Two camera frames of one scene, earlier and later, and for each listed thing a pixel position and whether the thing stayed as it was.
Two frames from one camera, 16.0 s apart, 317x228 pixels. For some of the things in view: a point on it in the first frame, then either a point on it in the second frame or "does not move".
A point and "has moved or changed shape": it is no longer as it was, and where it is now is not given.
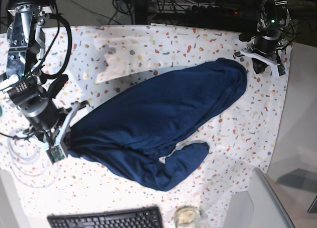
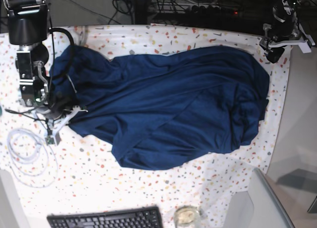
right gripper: (270, 48) → (274, 54)
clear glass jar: (187, 216) does not move
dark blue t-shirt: (127, 134) has moved or changed shape
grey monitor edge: (269, 212) does not move
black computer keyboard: (147, 217) does not move
